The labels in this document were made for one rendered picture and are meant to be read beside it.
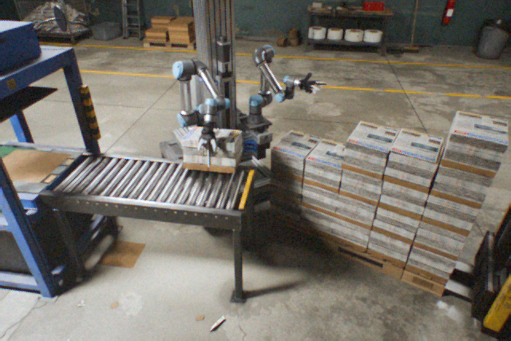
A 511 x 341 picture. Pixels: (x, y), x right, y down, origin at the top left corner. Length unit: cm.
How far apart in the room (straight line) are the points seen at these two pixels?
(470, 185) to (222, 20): 208
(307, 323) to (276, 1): 758
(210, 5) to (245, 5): 631
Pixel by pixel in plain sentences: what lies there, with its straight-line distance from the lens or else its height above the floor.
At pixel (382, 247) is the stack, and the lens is 292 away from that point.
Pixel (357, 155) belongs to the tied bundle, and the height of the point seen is 97.
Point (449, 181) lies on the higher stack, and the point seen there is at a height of 97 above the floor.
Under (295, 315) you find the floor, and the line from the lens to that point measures 272.
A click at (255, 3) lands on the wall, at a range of 915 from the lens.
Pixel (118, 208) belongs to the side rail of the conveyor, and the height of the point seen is 76.
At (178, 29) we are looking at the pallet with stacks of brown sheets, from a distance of 860.
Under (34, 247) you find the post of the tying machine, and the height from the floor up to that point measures 48.
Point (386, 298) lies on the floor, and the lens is 295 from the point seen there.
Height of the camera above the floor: 225
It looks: 32 degrees down
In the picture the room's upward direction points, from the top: 1 degrees clockwise
